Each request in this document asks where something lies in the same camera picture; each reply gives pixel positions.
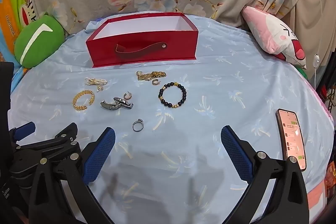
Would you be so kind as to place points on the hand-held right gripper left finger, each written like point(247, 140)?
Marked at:
point(101, 155)

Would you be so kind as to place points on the small stud earring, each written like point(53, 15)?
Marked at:
point(100, 88)

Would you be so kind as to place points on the blue palm print bedsheet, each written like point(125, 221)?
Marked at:
point(210, 82)

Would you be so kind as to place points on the pink cartoon pillow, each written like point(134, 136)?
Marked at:
point(273, 29)

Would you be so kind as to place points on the colourful printed cloth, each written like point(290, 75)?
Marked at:
point(10, 24)

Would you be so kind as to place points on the smartphone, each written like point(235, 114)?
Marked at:
point(290, 134)

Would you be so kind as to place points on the beige cloth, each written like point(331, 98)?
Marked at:
point(317, 16)

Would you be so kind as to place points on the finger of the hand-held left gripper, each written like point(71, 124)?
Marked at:
point(25, 130)
point(64, 136)

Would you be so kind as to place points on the green pillow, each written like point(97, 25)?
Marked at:
point(39, 40)

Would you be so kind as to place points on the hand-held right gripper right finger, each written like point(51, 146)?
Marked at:
point(236, 155)

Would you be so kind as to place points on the dark clutter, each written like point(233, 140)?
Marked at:
point(328, 87)

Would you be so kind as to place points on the gold hoop earring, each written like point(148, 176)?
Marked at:
point(154, 82)
point(125, 96)

